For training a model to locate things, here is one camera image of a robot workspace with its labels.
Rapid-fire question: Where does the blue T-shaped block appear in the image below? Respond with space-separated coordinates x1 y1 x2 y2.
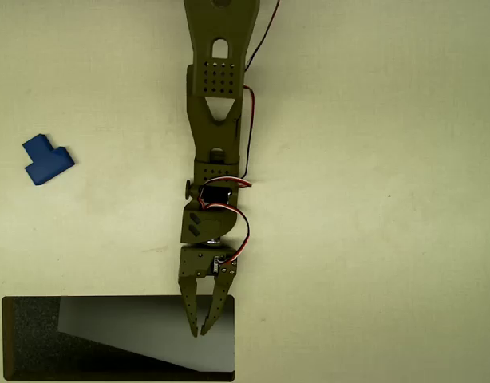
22 133 76 187

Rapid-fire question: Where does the dark rectangular bin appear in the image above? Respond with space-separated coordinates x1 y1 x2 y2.
1 294 236 382

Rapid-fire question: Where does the red white black servo cable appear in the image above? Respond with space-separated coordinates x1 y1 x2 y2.
198 176 254 268

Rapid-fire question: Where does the thin red black cable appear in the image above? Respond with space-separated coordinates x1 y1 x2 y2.
239 0 282 179

